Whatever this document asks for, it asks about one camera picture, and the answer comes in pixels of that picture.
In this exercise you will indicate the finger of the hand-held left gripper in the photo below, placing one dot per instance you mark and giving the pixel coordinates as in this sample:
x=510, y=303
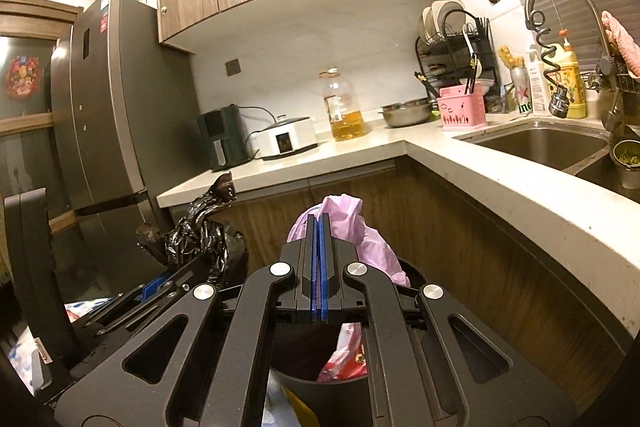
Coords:
x=157, y=287
x=130, y=309

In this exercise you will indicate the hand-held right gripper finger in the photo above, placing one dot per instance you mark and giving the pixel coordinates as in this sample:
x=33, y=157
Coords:
x=325, y=267
x=315, y=267

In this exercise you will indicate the pink plastic bag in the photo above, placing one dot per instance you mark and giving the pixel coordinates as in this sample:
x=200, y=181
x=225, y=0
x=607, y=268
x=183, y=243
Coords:
x=350, y=227

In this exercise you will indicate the black plastic bag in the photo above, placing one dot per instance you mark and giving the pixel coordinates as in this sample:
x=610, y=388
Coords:
x=200, y=227

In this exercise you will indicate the large red snack bag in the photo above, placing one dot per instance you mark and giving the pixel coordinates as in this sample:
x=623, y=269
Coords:
x=345, y=357

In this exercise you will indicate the black trash bin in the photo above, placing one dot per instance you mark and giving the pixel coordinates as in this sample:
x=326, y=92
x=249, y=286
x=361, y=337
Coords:
x=325, y=402

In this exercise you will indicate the white electric cooker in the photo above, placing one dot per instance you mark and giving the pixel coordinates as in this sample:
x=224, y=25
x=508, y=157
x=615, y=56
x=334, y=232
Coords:
x=282, y=139

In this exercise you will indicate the wooden glass door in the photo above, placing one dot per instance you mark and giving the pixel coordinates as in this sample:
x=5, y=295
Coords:
x=27, y=122

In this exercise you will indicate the dark green air fryer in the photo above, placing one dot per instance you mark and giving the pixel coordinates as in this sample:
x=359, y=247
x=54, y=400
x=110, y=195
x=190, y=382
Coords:
x=222, y=139

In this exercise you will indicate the cooking oil bottle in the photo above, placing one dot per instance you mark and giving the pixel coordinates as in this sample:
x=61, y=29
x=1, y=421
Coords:
x=345, y=107

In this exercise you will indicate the steel mixing bowl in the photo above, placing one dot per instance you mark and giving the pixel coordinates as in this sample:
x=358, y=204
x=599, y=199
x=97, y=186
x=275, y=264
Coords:
x=407, y=113

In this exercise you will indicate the grey refrigerator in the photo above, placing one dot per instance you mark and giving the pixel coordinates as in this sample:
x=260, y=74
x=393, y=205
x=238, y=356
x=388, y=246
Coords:
x=115, y=107

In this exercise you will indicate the red door decoration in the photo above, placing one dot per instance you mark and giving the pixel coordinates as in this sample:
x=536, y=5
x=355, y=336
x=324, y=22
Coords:
x=22, y=76

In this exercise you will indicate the wooden kitchen counter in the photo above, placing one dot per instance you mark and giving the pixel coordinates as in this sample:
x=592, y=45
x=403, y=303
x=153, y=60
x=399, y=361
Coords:
x=500, y=187

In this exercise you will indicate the pink utensil holder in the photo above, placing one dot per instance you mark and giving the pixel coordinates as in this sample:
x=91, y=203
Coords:
x=462, y=109

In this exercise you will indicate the black dish rack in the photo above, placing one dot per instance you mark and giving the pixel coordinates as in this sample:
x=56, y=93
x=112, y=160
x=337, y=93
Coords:
x=450, y=57

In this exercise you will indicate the steel kitchen sink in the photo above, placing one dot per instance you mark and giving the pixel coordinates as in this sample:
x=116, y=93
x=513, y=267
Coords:
x=540, y=147

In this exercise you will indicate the green drink can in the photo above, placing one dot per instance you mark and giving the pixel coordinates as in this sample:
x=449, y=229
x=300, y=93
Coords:
x=520, y=92

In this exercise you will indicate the white plate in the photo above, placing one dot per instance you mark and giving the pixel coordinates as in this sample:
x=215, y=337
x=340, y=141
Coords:
x=445, y=14

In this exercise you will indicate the white soap bottle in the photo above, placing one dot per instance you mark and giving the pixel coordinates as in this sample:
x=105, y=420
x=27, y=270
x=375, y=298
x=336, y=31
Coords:
x=536, y=82

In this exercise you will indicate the coiled faucet sprayer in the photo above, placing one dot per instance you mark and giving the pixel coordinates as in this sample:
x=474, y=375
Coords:
x=559, y=99

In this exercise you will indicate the yellow detergent bottle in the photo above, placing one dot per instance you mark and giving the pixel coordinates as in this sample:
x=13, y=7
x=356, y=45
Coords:
x=576, y=82

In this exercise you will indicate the steel sink strainer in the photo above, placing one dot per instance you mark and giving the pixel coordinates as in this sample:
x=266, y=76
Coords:
x=625, y=172

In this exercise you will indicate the dark wall socket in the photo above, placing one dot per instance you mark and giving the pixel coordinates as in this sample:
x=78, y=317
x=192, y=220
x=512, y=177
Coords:
x=233, y=68

